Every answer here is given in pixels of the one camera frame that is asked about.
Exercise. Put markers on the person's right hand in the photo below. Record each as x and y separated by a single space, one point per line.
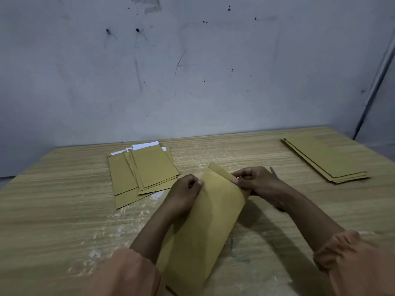
262 184

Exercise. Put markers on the person's left hand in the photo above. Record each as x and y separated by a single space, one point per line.
182 195

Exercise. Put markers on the person's right thumb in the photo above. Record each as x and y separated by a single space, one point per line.
238 181

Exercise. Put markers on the person's left thumb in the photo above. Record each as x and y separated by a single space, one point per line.
198 185

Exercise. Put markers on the long brown paper envelope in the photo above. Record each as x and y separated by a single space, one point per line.
203 234

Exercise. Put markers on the person's right forearm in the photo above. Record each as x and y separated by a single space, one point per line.
308 218

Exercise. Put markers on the person's left forearm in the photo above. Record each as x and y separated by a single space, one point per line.
156 231

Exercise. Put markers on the metal scissors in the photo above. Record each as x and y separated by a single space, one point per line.
273 172

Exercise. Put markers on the pile of filled brown envelopes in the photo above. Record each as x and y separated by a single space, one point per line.
148 169

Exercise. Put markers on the empty brown envelope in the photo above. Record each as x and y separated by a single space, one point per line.
324 157
350 178
348 181

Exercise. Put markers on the person's orange right sleeve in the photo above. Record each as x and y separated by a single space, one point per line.
358 265

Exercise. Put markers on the grey wall pipe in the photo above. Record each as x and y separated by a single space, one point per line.
375 86

